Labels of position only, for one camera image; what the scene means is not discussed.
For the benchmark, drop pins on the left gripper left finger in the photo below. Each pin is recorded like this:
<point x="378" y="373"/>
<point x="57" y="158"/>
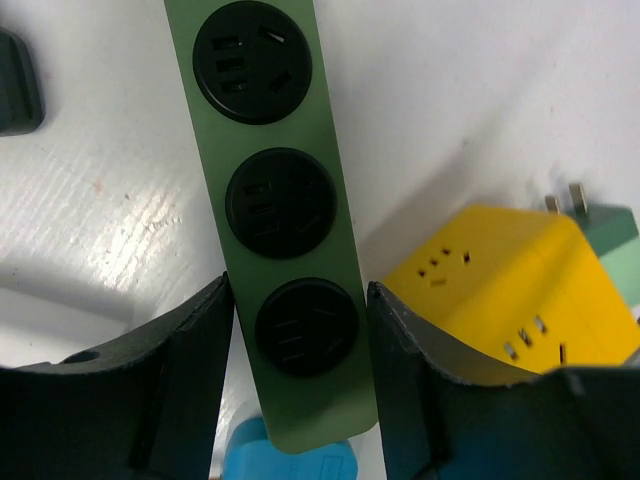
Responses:
<point x="142" y="406"/>

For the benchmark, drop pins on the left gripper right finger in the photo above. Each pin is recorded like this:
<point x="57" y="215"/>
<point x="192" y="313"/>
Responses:
<point x="446" y="413"/>

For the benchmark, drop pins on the green power strip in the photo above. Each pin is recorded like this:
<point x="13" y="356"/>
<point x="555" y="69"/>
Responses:
<point x="255" y="83"/>

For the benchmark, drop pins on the blue plug adapter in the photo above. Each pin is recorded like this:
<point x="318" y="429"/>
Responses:
<point x="251" y="455"/>

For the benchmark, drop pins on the light green plug adapter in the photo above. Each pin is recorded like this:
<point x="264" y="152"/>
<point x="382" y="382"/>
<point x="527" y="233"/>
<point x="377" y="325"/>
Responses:
<point x="613" y="234"/>

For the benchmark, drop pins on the yellow cube socket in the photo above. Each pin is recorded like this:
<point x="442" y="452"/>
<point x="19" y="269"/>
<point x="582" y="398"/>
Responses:
<point x="521" y="286"/>

